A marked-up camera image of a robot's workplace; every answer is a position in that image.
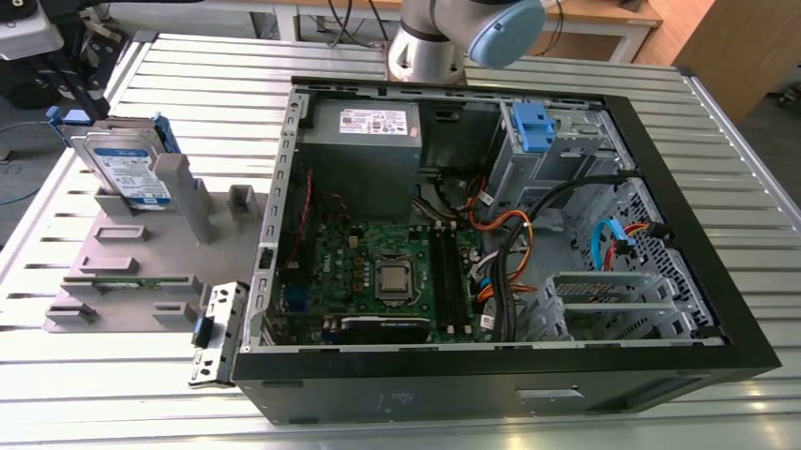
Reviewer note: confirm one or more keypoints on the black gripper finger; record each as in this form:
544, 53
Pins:
87, 94

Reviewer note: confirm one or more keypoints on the wooden cabinet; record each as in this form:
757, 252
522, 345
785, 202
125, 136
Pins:
739, 47

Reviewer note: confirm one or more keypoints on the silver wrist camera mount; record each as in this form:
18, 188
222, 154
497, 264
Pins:
29, 40

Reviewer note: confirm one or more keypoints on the CPU socket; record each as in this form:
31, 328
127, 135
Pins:
394, 258

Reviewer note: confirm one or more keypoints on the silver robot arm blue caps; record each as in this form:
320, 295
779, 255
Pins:
426, 51

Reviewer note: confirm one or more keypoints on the metal disk bay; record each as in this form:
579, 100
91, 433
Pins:
601, 307

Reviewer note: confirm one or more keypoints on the black graphics card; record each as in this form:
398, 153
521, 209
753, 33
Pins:
388, 328

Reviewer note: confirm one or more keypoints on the white table frame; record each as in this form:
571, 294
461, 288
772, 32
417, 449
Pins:
286, 23

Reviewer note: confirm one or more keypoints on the black RAM slot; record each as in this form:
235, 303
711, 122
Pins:
460, 276
444, 276

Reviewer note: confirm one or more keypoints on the hard disk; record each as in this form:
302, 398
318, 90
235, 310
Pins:
131, 173

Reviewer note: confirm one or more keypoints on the green motherboard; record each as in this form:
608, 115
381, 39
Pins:
350, 244

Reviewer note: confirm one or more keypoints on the metal expansion slot bracket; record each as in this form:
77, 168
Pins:
219, 300

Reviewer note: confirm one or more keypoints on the silver CPU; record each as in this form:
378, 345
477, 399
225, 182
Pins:
394, 280

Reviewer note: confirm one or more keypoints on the grey power supply unit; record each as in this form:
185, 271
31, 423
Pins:
369, 178

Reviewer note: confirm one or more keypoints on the black PC case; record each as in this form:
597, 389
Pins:
438, 389

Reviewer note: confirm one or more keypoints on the blue drive carrier latch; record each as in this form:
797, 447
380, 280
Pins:
532, 126

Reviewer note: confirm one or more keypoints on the wooden desk white legs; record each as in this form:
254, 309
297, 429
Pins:
627, 21

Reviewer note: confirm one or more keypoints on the grey parts rack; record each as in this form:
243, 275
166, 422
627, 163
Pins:
163, 255

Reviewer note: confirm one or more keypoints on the metal drive cage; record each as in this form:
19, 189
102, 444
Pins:
545, 173

